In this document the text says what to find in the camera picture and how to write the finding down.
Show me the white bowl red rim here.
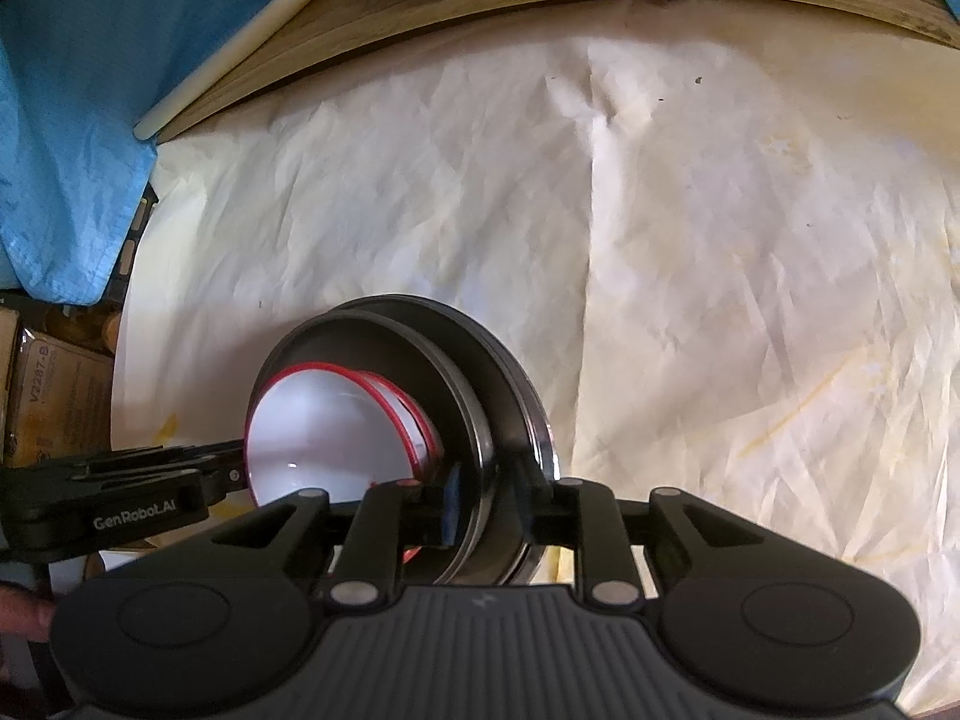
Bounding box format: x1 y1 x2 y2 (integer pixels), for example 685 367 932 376
360 370 449 565
244 364 445 512

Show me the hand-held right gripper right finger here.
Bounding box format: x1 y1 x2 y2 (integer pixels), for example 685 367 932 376
516 456 782 610

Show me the black plastic crate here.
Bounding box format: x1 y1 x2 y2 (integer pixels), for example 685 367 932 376
105 180 160 316

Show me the person's left hand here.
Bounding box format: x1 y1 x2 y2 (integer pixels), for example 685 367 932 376
0 583 55 644

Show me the printed cardboard box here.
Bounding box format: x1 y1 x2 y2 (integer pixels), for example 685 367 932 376
0 307 117 470

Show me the cream paper table cover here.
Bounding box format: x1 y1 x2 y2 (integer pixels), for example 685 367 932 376
109 0 960 713

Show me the white rolled stick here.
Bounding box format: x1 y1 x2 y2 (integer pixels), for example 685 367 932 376
133 0 352 141

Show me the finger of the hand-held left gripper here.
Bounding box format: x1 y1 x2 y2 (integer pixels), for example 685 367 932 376
69 444 248 476
197 466 251 512

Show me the deep steel bowl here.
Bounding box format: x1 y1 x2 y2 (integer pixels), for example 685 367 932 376
250 307 500 587

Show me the light blue garment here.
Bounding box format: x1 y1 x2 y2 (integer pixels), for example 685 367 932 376
0 0 960 305

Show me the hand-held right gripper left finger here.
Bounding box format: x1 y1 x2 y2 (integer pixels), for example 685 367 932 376
195 460 464 608

